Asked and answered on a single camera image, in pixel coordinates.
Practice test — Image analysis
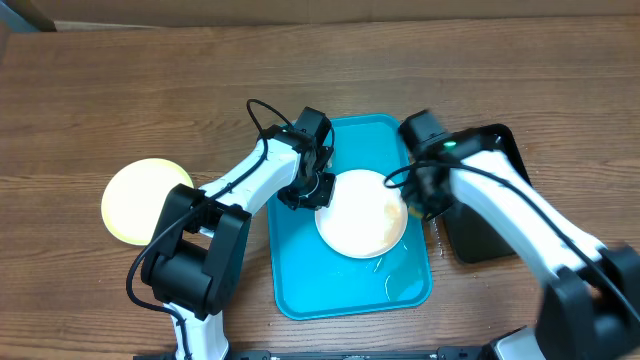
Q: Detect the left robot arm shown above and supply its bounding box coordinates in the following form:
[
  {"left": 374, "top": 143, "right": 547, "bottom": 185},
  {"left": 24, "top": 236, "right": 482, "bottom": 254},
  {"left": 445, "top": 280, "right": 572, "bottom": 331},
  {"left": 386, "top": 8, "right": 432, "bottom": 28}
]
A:
[{"left": 126, "top": 107, "right": 336, "bottom": 359}]

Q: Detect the black water tray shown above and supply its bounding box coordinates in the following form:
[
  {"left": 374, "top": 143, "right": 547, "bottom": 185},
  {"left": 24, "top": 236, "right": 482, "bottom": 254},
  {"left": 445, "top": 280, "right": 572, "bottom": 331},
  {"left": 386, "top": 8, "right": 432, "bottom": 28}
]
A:
[{"left": 443, "top": 124, "right": 531, "bottom": 264}]

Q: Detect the yellow-green plate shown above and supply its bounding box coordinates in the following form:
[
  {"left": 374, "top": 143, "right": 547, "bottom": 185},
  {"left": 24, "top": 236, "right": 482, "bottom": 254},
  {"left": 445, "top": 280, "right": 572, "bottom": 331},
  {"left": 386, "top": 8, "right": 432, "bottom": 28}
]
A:
[{"left": 101, "top": 158, "right": 193, "bottom": 246}]

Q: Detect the green yellow sponge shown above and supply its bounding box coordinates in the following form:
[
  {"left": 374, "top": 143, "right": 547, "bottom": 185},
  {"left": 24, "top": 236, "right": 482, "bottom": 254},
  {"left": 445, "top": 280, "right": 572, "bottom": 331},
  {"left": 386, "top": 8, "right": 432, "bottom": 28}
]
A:
[{"left": 408, "top": 206, "right": 424, "bottom": 219}]

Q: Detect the brown cardboard backdrop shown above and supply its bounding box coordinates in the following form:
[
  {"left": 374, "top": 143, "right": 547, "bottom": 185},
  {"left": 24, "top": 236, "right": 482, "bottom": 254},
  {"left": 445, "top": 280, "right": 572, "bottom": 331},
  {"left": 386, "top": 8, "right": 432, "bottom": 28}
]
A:
[{"left": 33, "top": 0, "right": 639, "bottom": 27}]

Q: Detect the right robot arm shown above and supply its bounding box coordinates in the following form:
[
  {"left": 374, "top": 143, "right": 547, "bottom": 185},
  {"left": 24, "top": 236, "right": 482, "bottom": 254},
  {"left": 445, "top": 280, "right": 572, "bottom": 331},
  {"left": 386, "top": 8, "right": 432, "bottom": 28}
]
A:
[{"left": 398, "top": 110, "right": 639, "bottom": 359}]

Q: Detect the white plate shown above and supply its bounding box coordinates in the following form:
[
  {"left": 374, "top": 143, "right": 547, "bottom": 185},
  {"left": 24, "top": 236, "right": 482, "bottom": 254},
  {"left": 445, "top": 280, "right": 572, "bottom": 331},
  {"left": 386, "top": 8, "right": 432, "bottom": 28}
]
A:
[{"left": 315, "top": 169, "right": 408, "bottom": 259}]

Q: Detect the grey metal leg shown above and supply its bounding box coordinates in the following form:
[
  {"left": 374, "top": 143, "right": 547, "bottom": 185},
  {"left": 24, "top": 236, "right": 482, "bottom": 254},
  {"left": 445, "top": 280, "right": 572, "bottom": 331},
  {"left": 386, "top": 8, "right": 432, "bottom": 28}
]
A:
[{"left": 1, "top": 0, "right": 56, "bottom": 33}]

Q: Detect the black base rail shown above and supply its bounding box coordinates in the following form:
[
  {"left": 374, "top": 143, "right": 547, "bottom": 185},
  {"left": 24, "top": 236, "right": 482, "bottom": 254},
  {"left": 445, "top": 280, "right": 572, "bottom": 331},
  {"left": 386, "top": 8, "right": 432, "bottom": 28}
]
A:
[{"left": 132, "top": 327, "right": 531, "bottom": 360}]

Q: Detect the blue plastic tray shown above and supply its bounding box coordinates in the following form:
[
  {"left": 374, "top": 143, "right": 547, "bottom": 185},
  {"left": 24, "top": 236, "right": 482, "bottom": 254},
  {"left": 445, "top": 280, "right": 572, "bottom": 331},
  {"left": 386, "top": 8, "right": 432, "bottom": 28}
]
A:
[{"left": 266, "top": 114, "right": 433, "bottom": 320}]

